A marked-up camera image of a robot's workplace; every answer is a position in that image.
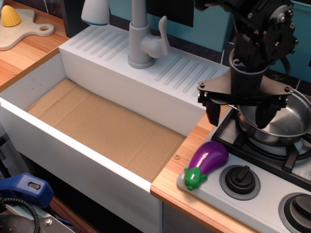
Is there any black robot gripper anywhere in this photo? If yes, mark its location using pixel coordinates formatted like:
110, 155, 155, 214
197, 52, 294, 129

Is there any stainless steel pot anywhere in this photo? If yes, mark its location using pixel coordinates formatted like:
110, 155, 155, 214
230, 90, 311, 147

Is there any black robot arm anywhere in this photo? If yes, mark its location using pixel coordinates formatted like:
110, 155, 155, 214
194, 0, 298, 129

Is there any white toy sink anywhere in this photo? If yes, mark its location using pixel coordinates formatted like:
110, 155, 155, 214
0, 26, 227, 233

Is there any purple toy eggplant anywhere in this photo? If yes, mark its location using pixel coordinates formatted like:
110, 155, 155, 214
184, 141, 229, 191

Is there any black burner grate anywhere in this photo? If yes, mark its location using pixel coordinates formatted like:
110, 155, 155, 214
211, 110, 311, 191

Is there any left black stove knob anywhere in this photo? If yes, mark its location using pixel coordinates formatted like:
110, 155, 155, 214
219, 165, 261, 201

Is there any black stove knob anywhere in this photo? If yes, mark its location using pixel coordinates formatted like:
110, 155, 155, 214
219, 165, 261, 201
278, 193, 311, 233

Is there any right teal box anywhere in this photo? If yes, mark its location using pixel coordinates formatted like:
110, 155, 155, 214
286, 0, 311, 83

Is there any white toy stove top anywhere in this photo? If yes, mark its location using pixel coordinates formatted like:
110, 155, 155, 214
176, 106, 311, 233

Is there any brown cardboard sheet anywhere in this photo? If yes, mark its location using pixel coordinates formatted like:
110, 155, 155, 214
28, 79, 185, 182

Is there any right black stove knob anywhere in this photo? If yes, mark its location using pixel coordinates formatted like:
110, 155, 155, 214
278, 193, 311, 233

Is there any grey toy faucet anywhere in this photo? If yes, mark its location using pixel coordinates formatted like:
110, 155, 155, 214
128, 0, 171, 69

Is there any blue plastic clamp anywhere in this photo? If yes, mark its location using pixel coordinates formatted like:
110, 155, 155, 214
0, 173, 54, 208

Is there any light wooden cutting board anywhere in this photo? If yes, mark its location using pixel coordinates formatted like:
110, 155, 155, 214
0, 9, 54, 51

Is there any yellow toy corn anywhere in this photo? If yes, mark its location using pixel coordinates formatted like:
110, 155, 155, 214
1, 5, 21, 27

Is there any grey metal bracket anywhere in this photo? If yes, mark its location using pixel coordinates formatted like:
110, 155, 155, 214
0, 204, 80, 233

